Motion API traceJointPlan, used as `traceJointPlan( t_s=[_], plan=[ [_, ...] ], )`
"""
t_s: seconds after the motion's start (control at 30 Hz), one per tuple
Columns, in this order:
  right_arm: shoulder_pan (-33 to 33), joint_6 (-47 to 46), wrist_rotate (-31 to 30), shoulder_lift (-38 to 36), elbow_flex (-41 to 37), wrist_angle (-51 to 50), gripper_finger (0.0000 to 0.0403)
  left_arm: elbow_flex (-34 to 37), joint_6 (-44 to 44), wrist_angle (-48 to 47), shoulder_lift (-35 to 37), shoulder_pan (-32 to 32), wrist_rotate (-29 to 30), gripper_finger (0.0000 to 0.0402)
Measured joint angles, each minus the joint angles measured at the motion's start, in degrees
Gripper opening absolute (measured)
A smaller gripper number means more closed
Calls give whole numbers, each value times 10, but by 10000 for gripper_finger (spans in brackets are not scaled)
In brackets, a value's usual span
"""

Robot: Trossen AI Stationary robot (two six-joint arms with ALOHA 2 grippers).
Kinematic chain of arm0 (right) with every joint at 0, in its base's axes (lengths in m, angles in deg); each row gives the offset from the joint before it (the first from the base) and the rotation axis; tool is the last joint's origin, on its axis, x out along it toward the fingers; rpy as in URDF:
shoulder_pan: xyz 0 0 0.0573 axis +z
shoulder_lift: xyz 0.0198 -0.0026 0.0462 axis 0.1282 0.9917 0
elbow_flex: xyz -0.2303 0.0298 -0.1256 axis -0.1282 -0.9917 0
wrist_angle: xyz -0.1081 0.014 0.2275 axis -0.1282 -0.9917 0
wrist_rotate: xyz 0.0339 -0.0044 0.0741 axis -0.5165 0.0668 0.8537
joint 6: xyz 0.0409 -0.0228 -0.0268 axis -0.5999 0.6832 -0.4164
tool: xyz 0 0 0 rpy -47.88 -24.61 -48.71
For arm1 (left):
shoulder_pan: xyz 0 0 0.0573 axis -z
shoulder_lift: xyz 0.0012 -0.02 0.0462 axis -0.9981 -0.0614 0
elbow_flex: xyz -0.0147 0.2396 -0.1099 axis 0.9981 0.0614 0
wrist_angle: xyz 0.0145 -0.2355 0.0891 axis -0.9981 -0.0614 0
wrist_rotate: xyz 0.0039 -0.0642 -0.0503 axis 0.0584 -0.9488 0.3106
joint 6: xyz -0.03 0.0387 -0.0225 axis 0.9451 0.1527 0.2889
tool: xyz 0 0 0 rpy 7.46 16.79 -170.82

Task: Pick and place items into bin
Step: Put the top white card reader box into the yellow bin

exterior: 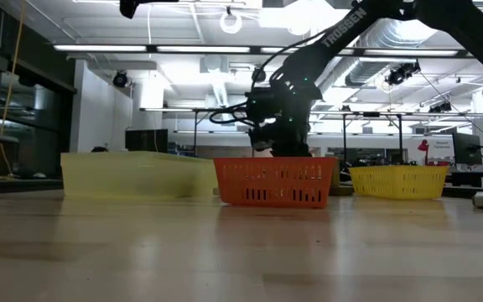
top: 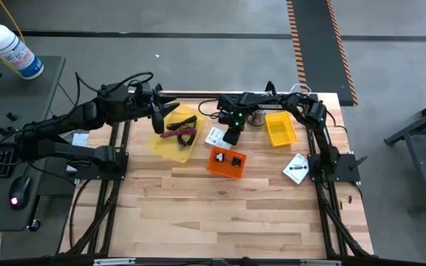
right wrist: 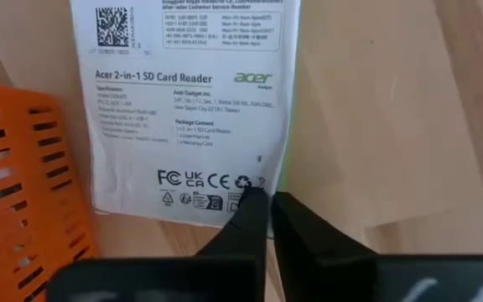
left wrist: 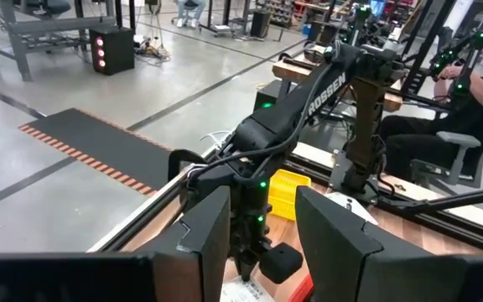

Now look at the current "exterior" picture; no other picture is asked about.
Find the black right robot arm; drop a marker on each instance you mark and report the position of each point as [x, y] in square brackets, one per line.
[342, 33]

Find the orange slotted plastic basket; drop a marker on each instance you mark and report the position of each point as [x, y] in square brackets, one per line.
[275, 184]

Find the long ceiling light strip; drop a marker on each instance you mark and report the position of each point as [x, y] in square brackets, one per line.
[204, 49]

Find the yellow slotted plastic basket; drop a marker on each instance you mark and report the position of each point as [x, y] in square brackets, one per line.
[396, 182]

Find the black computer monitor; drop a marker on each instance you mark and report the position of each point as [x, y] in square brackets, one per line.
[467, 149]

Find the black chair back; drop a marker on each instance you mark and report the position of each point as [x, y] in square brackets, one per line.
[99, 149]

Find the dark shelving unit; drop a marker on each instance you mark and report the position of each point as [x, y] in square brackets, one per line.
[36, 126]

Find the black ceiling camera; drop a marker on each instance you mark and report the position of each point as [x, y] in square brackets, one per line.
[121, 79]
[401, 73]

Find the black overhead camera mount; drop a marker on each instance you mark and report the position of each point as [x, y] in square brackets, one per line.
[128, 7]

